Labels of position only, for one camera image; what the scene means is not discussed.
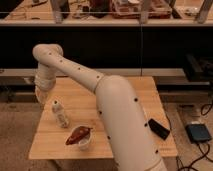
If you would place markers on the red brown chili pepper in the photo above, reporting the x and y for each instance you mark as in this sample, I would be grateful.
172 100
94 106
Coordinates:
78 134

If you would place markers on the clear plastic bottle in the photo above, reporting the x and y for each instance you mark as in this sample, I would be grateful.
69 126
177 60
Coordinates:
59 113

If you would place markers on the black rectangular block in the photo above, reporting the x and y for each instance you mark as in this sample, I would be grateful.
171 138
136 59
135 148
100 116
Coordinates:
158 129

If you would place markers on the black foot pedal box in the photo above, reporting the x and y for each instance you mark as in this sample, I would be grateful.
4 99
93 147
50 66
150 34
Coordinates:
198 133

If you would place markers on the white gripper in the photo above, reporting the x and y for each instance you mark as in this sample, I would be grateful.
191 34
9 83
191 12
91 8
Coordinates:
45 85

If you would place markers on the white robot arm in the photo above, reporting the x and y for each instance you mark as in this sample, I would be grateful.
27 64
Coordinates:
121 112

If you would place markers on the wooden table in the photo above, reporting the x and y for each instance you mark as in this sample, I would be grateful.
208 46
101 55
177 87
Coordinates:
80 106

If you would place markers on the long wooden shelf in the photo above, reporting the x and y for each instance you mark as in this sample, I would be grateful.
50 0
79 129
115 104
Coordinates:
107 13

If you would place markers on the small white cup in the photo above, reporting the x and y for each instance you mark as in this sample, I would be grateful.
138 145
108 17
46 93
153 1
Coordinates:
84 144

